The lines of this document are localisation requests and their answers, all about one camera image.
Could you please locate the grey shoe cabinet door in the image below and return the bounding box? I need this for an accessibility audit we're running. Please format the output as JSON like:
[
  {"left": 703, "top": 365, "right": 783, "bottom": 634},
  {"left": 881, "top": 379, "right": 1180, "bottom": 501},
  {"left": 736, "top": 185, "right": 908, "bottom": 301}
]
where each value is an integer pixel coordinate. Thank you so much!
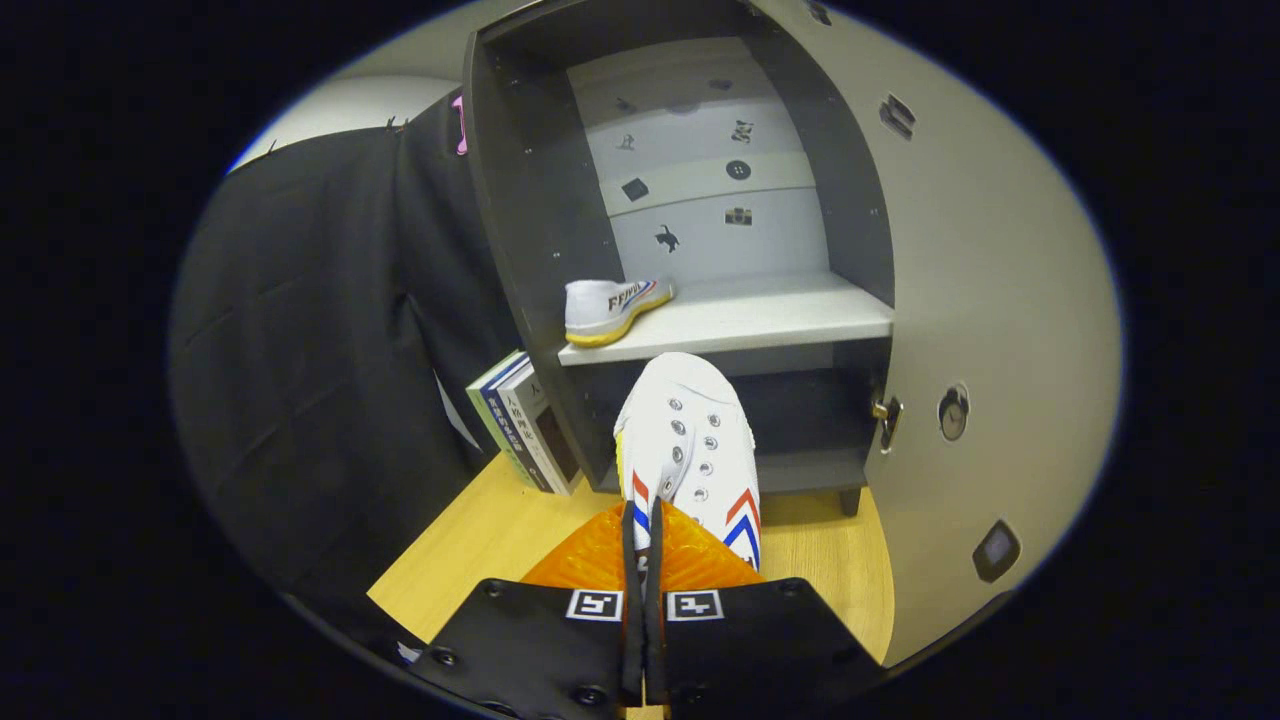
[{"left": 750, "top": 0, "right": 1123, "bottom": 669}]

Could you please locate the green-spined book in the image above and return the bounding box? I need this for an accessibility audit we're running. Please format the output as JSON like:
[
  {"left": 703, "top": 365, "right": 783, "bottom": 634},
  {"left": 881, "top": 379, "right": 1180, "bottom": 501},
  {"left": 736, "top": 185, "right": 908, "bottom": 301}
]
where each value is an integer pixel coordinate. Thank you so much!
[{"left": 466, "top": 350, "right": 546, "bottom": 491}]

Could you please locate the blue-spined book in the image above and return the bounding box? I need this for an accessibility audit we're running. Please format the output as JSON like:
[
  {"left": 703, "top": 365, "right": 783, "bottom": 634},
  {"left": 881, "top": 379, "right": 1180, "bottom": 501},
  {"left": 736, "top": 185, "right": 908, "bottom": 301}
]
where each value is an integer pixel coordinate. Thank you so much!
[{"left": 478, "top": 358, "right": 556, "bottom": 493}]

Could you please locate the metal cabinet door hinge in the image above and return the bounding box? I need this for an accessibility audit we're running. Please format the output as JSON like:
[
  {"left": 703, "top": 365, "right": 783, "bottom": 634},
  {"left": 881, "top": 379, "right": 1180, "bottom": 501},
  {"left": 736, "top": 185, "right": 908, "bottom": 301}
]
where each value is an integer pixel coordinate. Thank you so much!
[{"left": 872, "top": 395, "right": 904, "bottom": 453}]

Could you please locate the white striped canvas shoe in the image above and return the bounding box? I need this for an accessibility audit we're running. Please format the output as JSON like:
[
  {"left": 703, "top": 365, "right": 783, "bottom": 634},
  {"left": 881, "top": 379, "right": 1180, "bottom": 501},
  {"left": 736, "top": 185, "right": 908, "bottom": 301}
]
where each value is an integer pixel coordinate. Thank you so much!
[
  {"left": 612, "top": 352, "right": 763, "bottom": 576},
  {"left": 563, "top": 277, "right": 675, "bottom": 348}
]

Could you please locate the white and dark book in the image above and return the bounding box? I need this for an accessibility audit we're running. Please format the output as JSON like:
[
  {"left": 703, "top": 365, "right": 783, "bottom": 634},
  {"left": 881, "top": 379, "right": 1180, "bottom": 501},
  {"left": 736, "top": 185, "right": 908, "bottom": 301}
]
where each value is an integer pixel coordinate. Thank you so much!
[{"left": 497, "top": 365, "right": 583, "bottom": 496}]

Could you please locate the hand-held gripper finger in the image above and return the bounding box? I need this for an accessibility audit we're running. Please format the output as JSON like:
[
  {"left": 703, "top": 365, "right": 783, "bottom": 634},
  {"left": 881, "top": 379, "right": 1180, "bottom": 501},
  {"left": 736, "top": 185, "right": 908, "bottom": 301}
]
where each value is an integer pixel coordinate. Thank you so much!
[
  {"left": 412, "top": 500, "right": 646, "bottom": 720},
  {"left": 645, "top": 498, "right": 886, "bottom": 720}
]

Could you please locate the black backdrop cloth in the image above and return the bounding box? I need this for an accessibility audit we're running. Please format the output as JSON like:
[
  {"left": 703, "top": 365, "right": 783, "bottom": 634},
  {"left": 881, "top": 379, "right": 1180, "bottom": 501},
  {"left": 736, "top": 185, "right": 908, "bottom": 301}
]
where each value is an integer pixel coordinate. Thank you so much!
[{"left": 168, "top": 90, "right": 521, "bottom": 641}]

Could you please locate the grey cabinet shelf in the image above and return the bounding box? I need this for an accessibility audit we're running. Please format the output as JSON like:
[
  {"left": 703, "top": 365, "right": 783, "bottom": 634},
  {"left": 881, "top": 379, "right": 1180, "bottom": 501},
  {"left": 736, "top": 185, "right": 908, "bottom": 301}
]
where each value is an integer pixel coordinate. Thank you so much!
[{"left": 557, "top": 270, "right": 894, "bottom": 367}]

